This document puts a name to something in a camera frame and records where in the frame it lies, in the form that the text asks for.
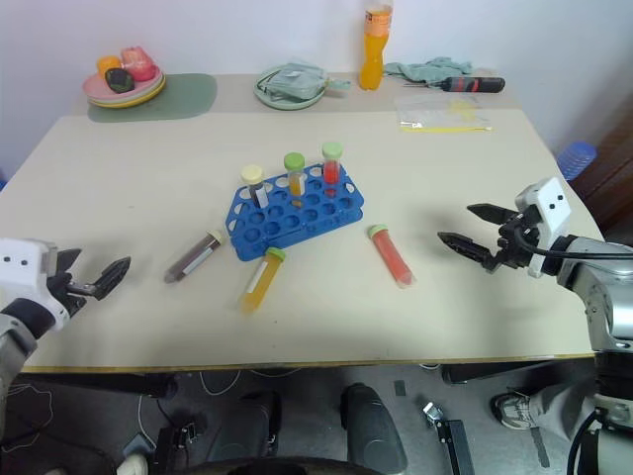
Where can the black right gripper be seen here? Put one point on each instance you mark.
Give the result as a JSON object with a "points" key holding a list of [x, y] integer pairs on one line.
{"points": [[516, 247]]}

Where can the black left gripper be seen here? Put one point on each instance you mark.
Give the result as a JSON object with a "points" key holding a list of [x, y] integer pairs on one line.
{"points": [[66, 292]]}

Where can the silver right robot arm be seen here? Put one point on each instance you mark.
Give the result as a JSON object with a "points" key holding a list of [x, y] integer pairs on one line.
{"points": [[613, 297]]}

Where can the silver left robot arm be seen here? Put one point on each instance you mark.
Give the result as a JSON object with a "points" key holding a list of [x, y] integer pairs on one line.
{"points": [[15, 341]]}

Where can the green-capped tube, red liquid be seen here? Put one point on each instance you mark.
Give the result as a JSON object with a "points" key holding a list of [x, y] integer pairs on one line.
{"points": [[332, 170], [391, 255]]}

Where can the yellow-capped tube, dark liquid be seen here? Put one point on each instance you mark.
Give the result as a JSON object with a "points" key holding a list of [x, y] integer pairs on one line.
{"points": [[258, 190], [193, 257]]}

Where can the green-capped tube, yellow liquid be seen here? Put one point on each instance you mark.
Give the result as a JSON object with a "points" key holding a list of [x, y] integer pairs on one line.
{"points": [[260, 284], [297, 180]]}

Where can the blue plastic test tube rack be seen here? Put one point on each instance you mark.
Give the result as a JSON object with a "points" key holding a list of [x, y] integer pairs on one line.
{"points": [[297, 222]]}

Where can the blue stacked stools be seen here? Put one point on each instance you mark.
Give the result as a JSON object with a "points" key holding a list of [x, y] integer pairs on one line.
{"points": [[576, 158]]}

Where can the clear plastic zip bag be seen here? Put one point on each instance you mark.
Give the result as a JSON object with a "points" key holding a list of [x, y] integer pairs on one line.
{"points": [[435, 114]]}

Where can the brown wooden cabinet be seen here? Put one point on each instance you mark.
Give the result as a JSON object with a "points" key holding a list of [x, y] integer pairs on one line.
{"points": [[610, 178]]}

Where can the black red screwdriver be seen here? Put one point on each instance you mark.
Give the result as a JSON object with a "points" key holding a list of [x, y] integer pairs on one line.
{"points": [[470, 84]]}

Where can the black table crossbar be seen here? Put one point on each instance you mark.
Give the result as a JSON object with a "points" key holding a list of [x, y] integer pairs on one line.
{"points": [[519, 371]]}

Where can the green crumpled cloth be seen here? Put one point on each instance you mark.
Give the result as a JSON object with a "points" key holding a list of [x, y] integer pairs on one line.
{"points": [[427, 69]]}

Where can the yellow plate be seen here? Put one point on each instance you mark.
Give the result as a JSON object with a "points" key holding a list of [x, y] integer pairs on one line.
{"points": [[133, 102]]}

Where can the pink plate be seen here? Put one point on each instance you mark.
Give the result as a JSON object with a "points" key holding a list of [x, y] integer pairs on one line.
{"points": [[99, 91]]}

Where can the white sneaker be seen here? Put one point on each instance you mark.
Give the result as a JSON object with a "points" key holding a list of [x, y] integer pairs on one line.
{"points": [[512, 410]]}

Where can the grey trouser leg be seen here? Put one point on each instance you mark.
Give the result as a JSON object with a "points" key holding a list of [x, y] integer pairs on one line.
{"points": [[559, 401]]}

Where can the dark toy avocado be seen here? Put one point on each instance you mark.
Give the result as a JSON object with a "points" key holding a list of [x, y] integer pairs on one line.
{"points": [[118, 80]]}

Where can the green placemat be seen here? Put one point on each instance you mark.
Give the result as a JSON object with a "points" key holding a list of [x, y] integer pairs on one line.
{"points": [[188, 96]]}

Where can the orange juice bottle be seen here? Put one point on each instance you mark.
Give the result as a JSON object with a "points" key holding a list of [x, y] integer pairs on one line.
{"points": [[375, 59]]}

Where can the orange toy fruit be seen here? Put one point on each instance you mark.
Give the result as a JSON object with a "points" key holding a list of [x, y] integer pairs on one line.
{"points": [[109, 64]]}

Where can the pink toy food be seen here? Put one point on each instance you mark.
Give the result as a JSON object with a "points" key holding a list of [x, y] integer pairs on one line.
{"points": [[138, 63]]}

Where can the dark rounded robot part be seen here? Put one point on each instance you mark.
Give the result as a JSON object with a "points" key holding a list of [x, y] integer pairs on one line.
{"points": [[373, 430], [247, 425]]}

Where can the pale green plate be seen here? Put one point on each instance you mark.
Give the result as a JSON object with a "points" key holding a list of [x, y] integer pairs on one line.
{"points": [[287, 103]]}

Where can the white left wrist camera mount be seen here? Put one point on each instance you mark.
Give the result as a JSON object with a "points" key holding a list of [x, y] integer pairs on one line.
{"points": [[25, 272]]}

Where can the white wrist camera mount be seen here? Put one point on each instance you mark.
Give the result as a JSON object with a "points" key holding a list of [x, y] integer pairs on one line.
{"points": [[553, 208], [25, 272]]}

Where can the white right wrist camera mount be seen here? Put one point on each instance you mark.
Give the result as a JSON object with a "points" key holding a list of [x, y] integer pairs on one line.
{"points": [[553, 208]]}

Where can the black metal bracket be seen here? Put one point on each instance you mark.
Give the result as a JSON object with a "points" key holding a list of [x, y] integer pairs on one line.
{"points": [[452, 440]]}

